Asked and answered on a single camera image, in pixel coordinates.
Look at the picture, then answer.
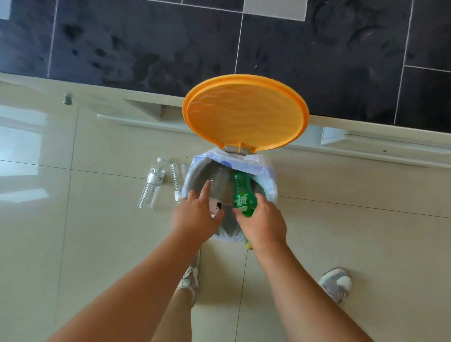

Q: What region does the person's right hand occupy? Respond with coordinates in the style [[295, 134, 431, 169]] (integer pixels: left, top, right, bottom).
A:
[[232, 193, 288, 250]]

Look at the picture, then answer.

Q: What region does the person's left hand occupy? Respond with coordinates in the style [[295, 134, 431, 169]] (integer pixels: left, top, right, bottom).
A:
[[172, 181, 225, 244]]

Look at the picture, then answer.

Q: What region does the green plastic bottle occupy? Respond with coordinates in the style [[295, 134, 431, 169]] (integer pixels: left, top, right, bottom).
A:
[[232, 171, 259, 218]]

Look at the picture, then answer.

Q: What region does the clear bottle with black cap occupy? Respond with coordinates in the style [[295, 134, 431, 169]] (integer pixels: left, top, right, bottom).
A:
[[209, 165, 231, 216]]

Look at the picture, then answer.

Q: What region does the person's left forearm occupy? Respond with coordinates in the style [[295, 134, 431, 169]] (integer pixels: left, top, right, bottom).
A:
[[46, 229, 209, 342]]

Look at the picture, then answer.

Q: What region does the person's right forearm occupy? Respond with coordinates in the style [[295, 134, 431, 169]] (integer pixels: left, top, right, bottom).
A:
[[252, 240, 375, 342]]

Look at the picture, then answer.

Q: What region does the pedal trash bin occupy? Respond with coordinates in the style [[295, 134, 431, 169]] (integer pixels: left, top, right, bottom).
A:
[[181, 144, 279, 244]]

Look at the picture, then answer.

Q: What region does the clear empty plastic bottle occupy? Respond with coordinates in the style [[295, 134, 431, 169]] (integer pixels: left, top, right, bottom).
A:
[[169, 162, 187, 204]]

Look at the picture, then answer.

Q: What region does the clear water bottle white label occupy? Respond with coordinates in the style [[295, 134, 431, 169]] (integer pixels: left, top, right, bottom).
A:
[[137, 157, 167, 209]]

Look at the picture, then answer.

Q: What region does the white bin liner bag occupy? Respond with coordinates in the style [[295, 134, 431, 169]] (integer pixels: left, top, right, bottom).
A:
[[181, 147, 279, 244]]

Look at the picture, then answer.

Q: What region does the person's left shoe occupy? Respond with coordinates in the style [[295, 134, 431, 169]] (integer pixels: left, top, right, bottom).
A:
[[176, 249, 202, 306]]

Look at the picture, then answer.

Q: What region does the person's shoe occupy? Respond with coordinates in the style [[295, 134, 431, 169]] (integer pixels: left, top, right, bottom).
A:
[[319, 268, 353, 306], [176, 249, 202, 306]]

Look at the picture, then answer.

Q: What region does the orange round bin lid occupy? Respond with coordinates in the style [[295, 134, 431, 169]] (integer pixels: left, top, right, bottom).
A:
[[182, 74, 310, 153]]

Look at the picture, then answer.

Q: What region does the person's left leg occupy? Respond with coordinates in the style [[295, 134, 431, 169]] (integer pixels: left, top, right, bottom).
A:
[[151, 288, 195, 342]]

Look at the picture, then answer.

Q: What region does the person's right shoe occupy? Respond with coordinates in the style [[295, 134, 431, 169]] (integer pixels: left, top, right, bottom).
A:
[[319, 268, 353, 306]]

